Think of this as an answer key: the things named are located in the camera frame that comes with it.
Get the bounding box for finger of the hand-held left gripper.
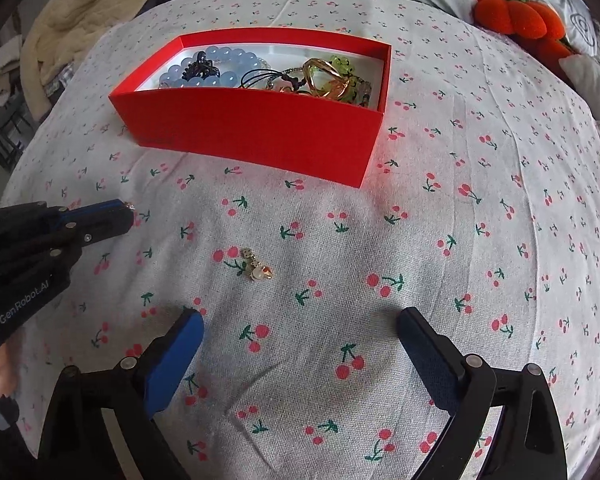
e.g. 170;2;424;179
54;199;133;225
55;208;135;258

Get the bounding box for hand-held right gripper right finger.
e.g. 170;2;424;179
397;306;568;480

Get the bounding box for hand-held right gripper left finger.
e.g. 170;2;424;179
35;307;205;480

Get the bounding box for red jewelry box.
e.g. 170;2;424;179
109;26;393;190

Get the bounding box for blue bead bracelet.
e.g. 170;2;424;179
158;46;273;92

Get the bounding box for black cord necklace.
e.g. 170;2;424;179
240;66;293;92

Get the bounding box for multicolour bead bracelet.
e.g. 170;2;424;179
257;57;307;81

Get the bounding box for amber gold ring bangle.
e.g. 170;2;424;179
280;57;366;106

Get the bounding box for clear bead bracelet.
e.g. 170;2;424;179
347;77;376;109

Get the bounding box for green frog charm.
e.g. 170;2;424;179
329;54;357;77

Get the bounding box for person's left hand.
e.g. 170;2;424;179
0;344;20;402

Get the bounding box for dark metal rack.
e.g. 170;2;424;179
0;85;31;173

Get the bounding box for cherry print bed sheet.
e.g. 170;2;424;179
0;0;600;480

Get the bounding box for beige blanket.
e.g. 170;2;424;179
20;0;163;106

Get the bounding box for white deer print pillow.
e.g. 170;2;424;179
559;52;600;132

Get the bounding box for orange pumpkin plush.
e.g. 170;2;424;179
472;0;581;68

